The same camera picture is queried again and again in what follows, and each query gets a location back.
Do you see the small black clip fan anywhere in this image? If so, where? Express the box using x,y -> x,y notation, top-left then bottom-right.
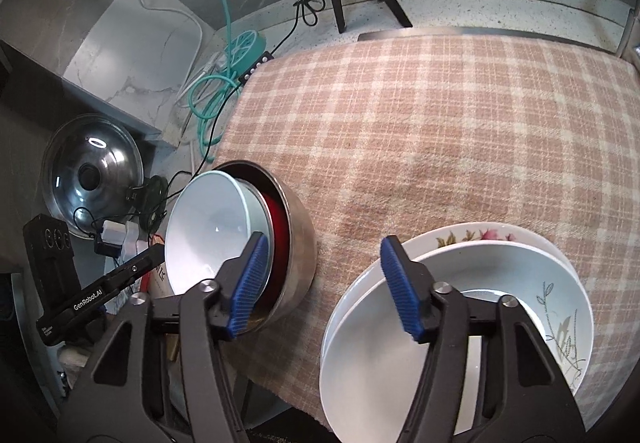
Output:
126,175 -> 169,235

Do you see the oval white leaf-print plate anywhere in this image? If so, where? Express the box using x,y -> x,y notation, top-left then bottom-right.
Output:
320,241 -> 596,443

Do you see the beige plaid cloth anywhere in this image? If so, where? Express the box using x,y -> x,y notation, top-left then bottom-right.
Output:
212,35 -> 640,429

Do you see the red pot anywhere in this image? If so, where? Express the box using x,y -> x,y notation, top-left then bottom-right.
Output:
259,192 -> 292,296

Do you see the white cable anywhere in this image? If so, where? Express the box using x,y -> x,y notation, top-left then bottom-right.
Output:
50,0 -> 207,96

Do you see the large stainless steel bowl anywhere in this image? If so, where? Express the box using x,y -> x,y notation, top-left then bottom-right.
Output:
210,160 -> 317,331

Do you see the light green bowl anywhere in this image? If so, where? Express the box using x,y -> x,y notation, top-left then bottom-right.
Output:
164,171 -> 274,300

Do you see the glass pot lid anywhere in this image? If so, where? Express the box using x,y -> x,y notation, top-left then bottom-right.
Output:
41,115 -> 146,239

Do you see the white charger plug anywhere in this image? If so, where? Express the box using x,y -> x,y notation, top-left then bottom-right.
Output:
96,218 -> 142,257

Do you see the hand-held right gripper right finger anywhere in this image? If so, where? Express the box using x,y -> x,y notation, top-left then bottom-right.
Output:
380,235 -> 586,443

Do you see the black power strip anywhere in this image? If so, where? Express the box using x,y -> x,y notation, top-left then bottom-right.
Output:
238,50 -> 276,84

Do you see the floral print plate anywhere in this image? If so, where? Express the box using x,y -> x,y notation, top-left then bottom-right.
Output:
332,222 -> 583,324

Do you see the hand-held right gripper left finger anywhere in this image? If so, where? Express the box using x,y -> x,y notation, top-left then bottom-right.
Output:
57,232 -> 271,443

